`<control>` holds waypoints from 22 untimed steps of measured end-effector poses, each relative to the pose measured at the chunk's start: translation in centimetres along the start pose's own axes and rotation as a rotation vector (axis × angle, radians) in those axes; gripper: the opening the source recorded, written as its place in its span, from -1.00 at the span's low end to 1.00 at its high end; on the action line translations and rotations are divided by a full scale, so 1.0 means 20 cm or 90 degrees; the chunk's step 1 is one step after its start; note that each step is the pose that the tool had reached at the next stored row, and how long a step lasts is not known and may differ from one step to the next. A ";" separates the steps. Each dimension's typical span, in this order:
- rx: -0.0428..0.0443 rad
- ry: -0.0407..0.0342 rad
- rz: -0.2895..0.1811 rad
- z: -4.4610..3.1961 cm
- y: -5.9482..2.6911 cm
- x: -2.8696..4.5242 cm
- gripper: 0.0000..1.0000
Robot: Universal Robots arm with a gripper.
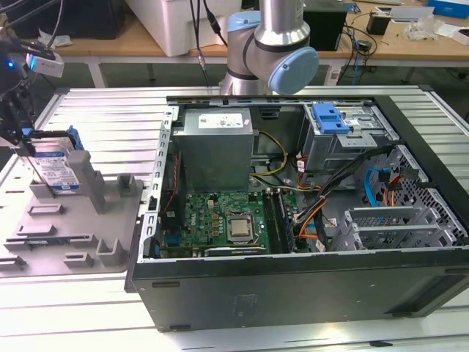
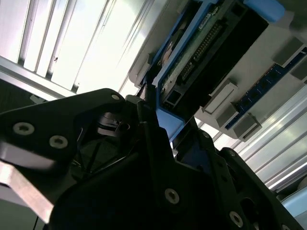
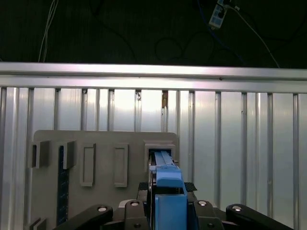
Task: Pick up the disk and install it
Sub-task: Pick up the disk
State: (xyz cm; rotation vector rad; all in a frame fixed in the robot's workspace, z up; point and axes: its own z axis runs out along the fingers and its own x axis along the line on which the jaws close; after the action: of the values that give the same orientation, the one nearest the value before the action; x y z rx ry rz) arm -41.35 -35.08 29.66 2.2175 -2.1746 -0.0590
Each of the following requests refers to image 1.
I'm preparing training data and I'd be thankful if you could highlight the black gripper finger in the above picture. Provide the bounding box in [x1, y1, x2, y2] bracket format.
[0, 97, 19, 147]
[16, 87, 36, 155]

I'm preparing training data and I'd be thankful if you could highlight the hard disk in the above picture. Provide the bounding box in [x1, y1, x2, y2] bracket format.
[12, 126, 85, 194]

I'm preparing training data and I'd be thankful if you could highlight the blue SATA wire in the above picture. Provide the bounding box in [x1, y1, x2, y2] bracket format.
[364, 166, 390, 209]

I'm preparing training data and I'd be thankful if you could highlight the red orange disk power wire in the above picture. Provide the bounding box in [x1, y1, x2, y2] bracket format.
[383, 167, 419, 206]

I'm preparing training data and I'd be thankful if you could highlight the silver disk bay cage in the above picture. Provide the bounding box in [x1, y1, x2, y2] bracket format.
[335, 205, 459, 254]

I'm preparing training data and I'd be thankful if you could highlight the crumpled white paper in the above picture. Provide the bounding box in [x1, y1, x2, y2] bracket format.
[37, 29, 74, 49]

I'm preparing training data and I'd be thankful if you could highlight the grey parts rack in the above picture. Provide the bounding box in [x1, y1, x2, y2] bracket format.
[0, 149, 146, 275]

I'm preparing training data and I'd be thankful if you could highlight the spare RAM stick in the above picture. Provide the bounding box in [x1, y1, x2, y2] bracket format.
[18, 238, 62, 247]

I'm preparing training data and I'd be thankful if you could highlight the large black box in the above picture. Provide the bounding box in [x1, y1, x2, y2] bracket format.
[3, 0, 125, 40]

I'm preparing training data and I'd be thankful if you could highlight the white printer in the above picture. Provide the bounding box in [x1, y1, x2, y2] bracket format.
[124, 0, 265, 58]

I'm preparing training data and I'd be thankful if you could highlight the grey power supply unit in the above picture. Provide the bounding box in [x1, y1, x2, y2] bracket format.
[171, 108, 256, 191]

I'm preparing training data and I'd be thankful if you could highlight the green motherboard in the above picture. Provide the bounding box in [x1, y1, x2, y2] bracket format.
[157, 188, 305, 257]

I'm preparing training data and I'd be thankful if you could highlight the silver CPU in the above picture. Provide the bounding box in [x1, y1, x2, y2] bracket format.
[229, 219, 252, 238]

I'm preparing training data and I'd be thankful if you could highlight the black expansion card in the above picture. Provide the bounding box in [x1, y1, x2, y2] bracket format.
[203, 245, 270, 258]

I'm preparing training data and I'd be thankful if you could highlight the black RAM slot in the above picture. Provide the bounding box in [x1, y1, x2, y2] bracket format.
[270, 189, 283, 254]
[262, 189, 276, 254]

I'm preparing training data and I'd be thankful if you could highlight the installed RAM stick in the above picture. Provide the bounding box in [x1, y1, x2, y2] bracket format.
[276, 190, 296, 254]

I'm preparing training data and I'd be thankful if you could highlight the silver optical drive cage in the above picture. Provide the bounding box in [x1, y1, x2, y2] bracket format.
[298, 102, 400, 184]

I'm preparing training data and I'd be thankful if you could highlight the black PC case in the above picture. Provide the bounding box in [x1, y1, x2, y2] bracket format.
[124, 94, 469, 333]

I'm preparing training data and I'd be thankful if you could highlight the blue drive cage latch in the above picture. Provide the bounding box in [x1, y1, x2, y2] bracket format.
[311, 103, 349, 136]

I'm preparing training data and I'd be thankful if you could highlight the small black box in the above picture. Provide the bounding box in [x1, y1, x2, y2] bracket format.
[366, 12, 391, 37]

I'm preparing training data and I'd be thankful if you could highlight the flat white box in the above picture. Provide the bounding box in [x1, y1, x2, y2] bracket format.
[388, 5, 435, 23]

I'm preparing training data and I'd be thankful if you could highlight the crumpled clear plastic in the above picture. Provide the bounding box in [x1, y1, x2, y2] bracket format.
[404, 17, 446, 41]

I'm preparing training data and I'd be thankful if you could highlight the white card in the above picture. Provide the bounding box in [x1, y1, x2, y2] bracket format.
[434, 23, 461, 37]

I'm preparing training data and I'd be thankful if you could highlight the blue cardboard box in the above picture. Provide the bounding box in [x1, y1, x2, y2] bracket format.
[426, 0, 469, 19]

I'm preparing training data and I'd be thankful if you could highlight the wooden desk white frame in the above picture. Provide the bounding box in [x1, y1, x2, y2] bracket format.
[0, 0, 469, 89]

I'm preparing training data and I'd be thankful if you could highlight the black arm base cable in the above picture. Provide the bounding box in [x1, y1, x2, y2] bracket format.
[188, 0, 230, 89]

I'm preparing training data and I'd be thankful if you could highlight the CPU socket with metal frame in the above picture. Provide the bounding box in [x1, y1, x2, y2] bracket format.
[223, 210, 259, 245]

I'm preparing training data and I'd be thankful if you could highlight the yellow black power wire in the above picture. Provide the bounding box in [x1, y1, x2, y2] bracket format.
[251, 130, 289, 183]

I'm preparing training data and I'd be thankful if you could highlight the orange yellow black wire bundle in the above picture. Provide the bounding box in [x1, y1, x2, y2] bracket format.
[295, 194, 329, 241]

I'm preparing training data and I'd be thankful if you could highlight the black sleeved wire bundle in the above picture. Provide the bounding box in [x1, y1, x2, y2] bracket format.
[318, 144, 395, 206]

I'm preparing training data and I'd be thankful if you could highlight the blue hanging cable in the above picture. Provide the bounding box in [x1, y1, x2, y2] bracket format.
[350, 38, 366, 87]

